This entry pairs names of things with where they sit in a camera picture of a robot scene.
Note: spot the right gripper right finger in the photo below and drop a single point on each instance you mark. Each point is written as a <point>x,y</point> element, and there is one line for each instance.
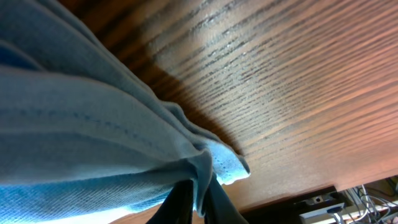
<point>218,208</point>

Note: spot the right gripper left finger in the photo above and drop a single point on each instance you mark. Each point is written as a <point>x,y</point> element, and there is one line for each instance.
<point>177,208</point>

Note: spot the light blue printed t-shirt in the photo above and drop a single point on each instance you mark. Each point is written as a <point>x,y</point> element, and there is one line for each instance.
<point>82,135</point>

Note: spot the white device under table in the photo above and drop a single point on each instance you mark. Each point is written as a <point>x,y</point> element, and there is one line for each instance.
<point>321,204</point>

